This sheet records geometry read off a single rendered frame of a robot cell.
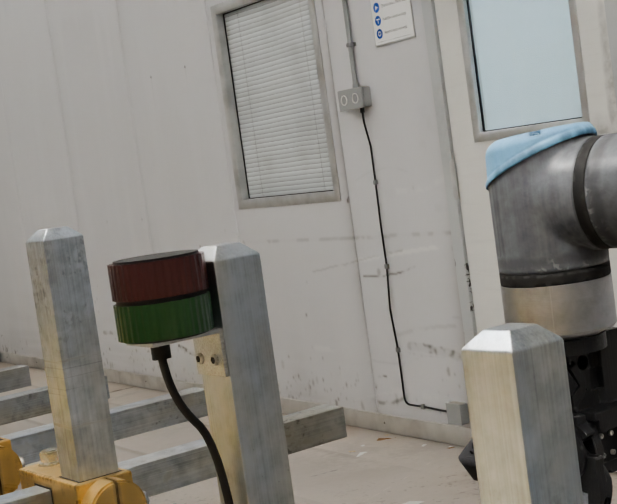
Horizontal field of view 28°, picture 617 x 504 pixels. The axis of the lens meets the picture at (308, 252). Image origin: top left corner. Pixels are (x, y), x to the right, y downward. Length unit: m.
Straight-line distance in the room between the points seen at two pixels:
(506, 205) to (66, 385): 0.38
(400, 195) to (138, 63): 2.34
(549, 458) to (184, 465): 0.56
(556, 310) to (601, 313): 0.04
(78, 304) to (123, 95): 6.17
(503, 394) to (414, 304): 4.50
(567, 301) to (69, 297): 0.39
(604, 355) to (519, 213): 0.15
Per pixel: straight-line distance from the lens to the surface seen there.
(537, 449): 0.60
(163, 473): 1.11
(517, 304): 1.02
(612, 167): 0.97
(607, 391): 1.07
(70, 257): 1.01
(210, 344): 0.79
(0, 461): 1.24
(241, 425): 0.79
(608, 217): 0.97
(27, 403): 1.59
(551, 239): 1.00
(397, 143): 5.03
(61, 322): 1.00
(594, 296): 1.02
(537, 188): 1.00
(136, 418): 1.37
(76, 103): 7.79
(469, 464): 1.00
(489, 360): 0.60
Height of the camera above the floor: 1.20
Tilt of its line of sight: 4 degrees down
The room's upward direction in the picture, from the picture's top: 8 degrees counter-clockwise
